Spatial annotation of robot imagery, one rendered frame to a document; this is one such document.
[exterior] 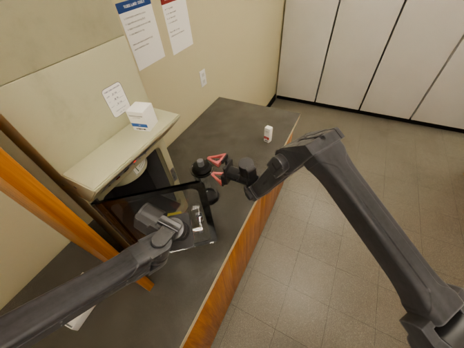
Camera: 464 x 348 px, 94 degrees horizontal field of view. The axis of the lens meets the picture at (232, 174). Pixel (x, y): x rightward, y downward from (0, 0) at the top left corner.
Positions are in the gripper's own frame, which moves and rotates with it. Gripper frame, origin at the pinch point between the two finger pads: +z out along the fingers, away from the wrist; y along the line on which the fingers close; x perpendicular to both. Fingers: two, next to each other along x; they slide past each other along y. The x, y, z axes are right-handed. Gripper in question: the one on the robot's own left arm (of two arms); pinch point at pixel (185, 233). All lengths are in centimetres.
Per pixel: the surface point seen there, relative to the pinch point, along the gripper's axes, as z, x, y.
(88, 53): -38, -9, -40
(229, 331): 103, 4, 64
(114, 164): -26.3, -9.9, -17.0
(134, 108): -26.2, -3.9, -31.9
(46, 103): -37.2, -17.8, -28.1
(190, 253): 25.4, -2.6, 6.7
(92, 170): -26.6, -15.0, -16.4
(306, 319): 100, 59, 69
